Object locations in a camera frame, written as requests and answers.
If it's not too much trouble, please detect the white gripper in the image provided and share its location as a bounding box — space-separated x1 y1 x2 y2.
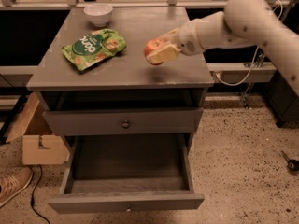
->
146 20 205 64

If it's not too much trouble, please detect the red apple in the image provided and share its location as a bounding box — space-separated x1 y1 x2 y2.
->
144 38 167 65

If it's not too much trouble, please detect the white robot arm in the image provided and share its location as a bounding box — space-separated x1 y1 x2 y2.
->
144 0 299 94

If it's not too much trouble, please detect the grey wooden drawer cabinet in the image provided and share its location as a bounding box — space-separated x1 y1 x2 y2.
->
25 6 215 216

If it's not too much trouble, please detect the open grey lower drawer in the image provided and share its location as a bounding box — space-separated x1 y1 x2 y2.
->
49 133 204 214

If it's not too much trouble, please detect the green snack bag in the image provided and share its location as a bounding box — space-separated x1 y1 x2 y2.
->
61 29 126 72

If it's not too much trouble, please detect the white ceramic bowl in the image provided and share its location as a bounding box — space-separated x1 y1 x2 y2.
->
83 4 113 27

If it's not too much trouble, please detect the dark grey cabinet right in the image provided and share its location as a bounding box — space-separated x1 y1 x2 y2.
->
264 71 299 128

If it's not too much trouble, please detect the cardboard box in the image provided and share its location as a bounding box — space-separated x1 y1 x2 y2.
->
7 93 69 165

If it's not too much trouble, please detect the black tool on floor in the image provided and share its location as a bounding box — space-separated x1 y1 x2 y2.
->
282 151 299 172

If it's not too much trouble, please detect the tan sneaker shoe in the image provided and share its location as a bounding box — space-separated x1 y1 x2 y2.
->
0 167 33 208

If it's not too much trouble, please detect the white cable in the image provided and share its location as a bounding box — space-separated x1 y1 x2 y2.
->
214 46 265 87

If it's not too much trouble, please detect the grey metal rail beam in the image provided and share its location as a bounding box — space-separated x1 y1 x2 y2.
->
207 62 276 84

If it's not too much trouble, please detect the black floor cable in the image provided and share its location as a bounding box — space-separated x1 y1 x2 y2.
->
29 164 50 224

